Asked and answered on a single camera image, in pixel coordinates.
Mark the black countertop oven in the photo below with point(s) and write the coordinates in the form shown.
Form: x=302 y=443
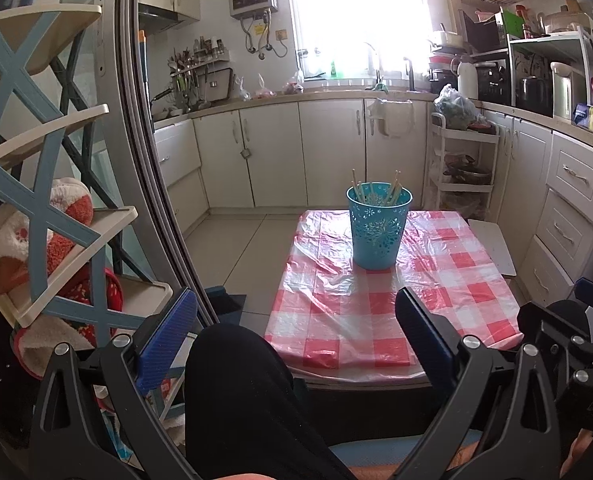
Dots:
x=493 y=82

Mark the black range hood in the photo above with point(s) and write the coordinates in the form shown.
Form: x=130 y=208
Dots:
x=164 y=17

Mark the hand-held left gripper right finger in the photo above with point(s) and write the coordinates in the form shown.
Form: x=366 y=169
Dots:
x=421 y=340

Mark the green cutting board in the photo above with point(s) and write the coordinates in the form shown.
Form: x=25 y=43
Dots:
x=513 y=22

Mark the cream stove base cabinet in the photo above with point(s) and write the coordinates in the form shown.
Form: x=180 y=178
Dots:
x=176 y=160

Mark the blue perforated plastic basket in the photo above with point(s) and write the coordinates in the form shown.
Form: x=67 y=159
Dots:
x=379 y=235

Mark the small metal hanging item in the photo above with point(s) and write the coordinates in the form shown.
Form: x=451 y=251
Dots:
x=245 y=152

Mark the blue and cream shelf rack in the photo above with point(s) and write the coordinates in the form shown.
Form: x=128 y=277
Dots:
x=41 y=195

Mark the white electric water boiler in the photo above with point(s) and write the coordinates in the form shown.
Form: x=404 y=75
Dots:
x=566 y=92

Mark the white rolling cart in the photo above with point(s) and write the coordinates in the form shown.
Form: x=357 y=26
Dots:
x=464 y=195

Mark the plastic bag of vegetables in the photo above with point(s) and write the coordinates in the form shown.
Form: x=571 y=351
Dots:
x=456 y=107

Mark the curved chrome faucet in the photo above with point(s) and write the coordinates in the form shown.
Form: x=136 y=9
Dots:
x=376 y=55

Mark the red floral slipper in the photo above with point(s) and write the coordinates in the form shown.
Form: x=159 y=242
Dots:
x=101 y=292

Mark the cream panelled drawer cabinet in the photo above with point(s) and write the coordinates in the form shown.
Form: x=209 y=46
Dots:
x=561 y=200

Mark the small tied plastic bag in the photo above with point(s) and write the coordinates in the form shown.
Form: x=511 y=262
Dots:
x=292 y=87
x=262 y=90
x=242 y=91

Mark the white thermos jug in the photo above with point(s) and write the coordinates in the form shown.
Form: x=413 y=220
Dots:
x=468 y=80

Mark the bundle of wooden chopsticks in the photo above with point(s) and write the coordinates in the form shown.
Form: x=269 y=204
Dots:
x=371 y=192

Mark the lidded pot on cart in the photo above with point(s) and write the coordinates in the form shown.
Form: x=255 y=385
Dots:
x=469 y=172

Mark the sliding door frame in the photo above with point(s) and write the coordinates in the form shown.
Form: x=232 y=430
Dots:
x=151 y=160

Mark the dark blue plastic object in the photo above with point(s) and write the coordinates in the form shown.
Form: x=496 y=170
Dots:
x=224 y=305

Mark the mop with orange tip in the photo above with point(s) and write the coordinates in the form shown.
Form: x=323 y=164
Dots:
x=145 y=70

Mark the white hanging plastic bag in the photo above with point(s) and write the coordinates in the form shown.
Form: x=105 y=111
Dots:
x=391 y=120

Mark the dark slim water tap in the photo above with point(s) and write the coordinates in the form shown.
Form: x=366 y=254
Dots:
x=410 y=75

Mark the person's right hand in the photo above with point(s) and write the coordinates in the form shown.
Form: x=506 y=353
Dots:
x=587 y=452

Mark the person's leg in black pants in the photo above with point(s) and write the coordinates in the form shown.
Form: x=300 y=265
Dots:
x=236 y=395

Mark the wall utensil rack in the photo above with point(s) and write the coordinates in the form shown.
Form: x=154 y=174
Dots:
x=201 y=62

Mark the cream sink base cabinet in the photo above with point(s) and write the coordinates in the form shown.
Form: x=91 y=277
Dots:
x=306 y=155

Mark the blue packet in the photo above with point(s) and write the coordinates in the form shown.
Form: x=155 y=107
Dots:
x=585 y=117

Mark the white countertop shelf rack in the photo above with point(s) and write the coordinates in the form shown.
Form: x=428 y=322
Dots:
x=546 y=42

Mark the kitchen window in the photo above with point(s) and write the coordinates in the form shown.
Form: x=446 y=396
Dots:
x=361 y=15

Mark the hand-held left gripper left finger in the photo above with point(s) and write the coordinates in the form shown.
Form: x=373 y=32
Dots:
x=166 y=340

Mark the pink checked plastic tablecloth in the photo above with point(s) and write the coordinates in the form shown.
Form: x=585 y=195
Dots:
x=426 y=310

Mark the black cooking pot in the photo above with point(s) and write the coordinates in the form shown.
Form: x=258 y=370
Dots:
x=534 y=94

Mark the wall socket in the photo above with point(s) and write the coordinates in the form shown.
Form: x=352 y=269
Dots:
x=281 y=35

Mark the blue seat cushion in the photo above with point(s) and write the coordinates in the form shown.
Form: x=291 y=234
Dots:
x=401 y=447

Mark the red and white plush slippers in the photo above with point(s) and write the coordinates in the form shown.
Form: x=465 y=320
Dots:
x=61 y=240

